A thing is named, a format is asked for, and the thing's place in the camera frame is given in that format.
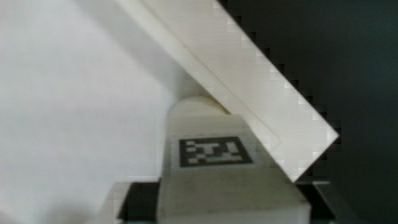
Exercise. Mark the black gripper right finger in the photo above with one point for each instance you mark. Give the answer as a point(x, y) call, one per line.
point(331, 211)

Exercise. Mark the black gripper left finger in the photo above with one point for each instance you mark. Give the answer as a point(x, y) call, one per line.
point(130, 204)

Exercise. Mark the white table leg with tag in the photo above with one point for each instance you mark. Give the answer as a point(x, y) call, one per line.
point(224, 186)

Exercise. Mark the white square tabletop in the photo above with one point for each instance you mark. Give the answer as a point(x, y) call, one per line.
point(103, 60)

